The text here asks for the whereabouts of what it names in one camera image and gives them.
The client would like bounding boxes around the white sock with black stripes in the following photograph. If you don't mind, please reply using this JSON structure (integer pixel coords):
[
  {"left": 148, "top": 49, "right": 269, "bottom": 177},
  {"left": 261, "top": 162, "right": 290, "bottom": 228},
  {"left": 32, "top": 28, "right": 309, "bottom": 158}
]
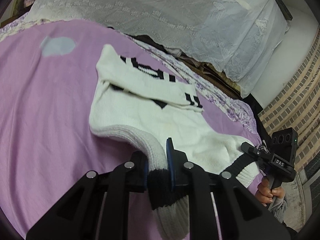
[{"left": 96, "top": 44, "right": 203, "bottom": 112}]

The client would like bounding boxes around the white lace cover cloth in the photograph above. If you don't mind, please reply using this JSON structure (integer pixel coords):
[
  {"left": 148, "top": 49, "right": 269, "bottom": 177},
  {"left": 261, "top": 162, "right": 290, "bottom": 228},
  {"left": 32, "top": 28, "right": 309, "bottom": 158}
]
[{"left": 27, "top": 0, "right": 288, "bottom": 97}]

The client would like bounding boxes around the purple floral white bedding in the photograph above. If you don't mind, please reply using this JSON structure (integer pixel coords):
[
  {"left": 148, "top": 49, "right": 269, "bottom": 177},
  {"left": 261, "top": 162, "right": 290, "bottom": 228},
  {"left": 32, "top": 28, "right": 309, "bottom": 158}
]
[{"left": 1, "top": 15, "right": 261, "bottom": 140}]

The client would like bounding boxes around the light blue patch on sheet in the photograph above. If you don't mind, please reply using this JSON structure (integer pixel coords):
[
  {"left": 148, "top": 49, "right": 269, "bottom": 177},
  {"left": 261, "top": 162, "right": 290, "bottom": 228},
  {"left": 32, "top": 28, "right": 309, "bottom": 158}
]
[{"left": 40, "top": 36, "right": 76, "bottom": 57}]

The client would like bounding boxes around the person's right hand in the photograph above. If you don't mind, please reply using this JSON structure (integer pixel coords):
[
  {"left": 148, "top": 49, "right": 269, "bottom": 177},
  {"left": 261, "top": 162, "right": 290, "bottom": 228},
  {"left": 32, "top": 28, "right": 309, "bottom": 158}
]
[{"left": 255, "top": 177, "right": 285, "bottom": 207}]

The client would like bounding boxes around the purple bed sheet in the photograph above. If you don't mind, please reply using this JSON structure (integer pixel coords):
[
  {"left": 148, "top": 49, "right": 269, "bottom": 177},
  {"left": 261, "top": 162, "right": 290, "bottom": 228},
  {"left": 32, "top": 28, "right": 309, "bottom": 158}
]
[{"left": 0, "top": 18, "right": 262, "bottom": 240}]

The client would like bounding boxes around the grey sleeve right forearm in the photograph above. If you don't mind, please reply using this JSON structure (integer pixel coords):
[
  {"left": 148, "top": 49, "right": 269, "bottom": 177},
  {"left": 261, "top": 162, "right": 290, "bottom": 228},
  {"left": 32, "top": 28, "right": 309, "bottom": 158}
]
[{"left": 270, "top": 196, "right": 288, "bottom": 223}]

